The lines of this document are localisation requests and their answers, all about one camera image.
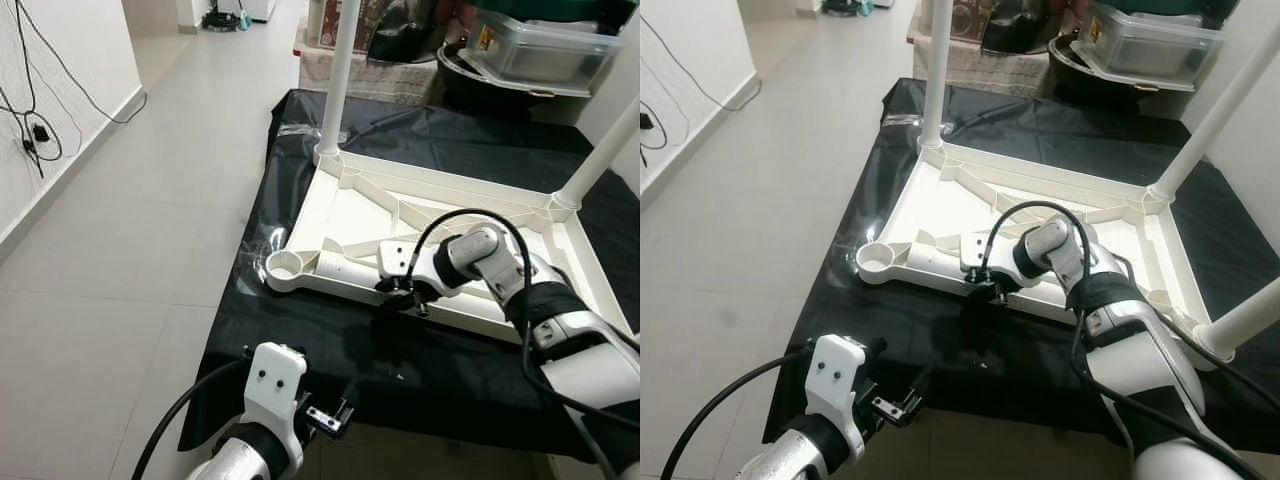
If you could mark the beige patterned box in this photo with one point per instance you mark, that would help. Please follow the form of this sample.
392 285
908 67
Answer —
1000 72
390 80

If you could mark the green round lid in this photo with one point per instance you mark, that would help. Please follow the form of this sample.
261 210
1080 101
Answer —
1170 5
560 8

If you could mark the clear tape strip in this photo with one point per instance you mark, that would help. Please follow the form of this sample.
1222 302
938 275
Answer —
905 119
298 129

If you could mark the floor mop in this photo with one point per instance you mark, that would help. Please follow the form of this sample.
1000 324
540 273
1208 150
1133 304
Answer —
222 20
845 8

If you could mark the crumpled clear tape patch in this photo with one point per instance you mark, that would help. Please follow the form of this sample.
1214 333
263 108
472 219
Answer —
268 242
862 235

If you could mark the clear plastic container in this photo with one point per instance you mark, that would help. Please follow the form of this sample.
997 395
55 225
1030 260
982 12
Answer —
540 55
1155 45

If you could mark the white fridge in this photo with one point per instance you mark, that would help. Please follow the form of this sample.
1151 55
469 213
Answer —
258 8

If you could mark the white plastic children table top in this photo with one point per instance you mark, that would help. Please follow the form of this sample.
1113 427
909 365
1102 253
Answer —
350 210
940 200

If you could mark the black round basin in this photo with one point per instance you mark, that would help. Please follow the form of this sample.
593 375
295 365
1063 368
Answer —
480 90
1090 85

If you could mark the white plastic table leg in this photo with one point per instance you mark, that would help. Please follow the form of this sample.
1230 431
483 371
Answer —
935 260
345 268
936 70
1215 125
340 80
1245 320
605 155

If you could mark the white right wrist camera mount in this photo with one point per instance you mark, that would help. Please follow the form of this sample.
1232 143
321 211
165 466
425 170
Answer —
990 255
405 260

